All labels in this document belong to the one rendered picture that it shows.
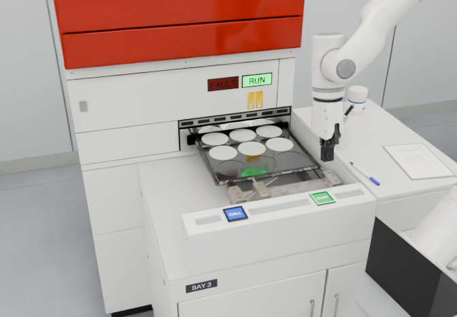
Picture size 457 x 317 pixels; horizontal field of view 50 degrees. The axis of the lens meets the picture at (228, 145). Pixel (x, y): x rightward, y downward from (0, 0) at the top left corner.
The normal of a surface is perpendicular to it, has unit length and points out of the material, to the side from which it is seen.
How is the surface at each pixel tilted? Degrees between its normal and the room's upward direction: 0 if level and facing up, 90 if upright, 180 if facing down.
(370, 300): 0
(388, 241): 90
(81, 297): 0
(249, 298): 90
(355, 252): 90
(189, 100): 90
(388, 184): 0
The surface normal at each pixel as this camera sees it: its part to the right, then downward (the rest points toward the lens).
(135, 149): 0.29, 0.47
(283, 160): 0.00, -0.87
